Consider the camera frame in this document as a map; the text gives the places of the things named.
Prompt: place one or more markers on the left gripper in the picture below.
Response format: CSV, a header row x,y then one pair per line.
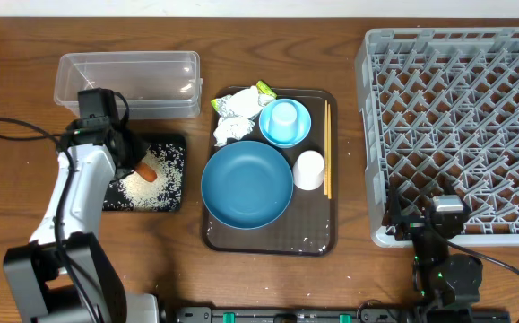
x,y
142,144

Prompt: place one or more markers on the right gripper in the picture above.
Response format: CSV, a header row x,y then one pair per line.
x,y
410,226

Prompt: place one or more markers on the orange carrot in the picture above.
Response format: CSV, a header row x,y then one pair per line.
x,y
145,171

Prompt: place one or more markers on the pile of white rice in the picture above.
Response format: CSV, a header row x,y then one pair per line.
x,y
162,195

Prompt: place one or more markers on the white paper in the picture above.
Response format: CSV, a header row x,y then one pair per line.
x,y
232,128
243,103

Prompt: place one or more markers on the large blue plate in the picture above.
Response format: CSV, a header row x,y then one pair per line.
x,y
247,185

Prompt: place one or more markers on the green and silver wrapper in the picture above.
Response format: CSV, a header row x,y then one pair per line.
x,y
265,88

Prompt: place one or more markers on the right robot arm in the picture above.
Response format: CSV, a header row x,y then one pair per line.
x,y
449,283

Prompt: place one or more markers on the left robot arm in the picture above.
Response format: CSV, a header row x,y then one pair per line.
x,y
63,274

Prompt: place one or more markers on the grey dishwasher rack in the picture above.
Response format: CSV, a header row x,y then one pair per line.
x,y
442,105

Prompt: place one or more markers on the black tray bin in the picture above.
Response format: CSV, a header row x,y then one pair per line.
x,y
113,199

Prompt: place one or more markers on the clear plastic bin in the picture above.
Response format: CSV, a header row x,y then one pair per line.
x,y
156,84

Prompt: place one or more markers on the dark brown serving tray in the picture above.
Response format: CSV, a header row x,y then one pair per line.
x,y
308,227

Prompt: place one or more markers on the white paper cup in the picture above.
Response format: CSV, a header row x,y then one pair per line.
x,y
308,170

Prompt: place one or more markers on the left wooden chopstick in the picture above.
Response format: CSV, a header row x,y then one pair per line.
x,y
326,158

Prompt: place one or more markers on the wooden chopstick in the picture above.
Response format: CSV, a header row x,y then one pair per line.
x,y
330,195
326,158

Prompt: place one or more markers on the right wooden chopstick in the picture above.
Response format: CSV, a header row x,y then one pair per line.
x,y
330,195

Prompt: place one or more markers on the light blue plastic cup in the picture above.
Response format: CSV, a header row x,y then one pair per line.
x,y
283,121

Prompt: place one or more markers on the small light blue bowl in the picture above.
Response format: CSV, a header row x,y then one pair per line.
x,y
302,128

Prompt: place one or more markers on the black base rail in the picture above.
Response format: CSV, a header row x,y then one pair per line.
x,y
362,315

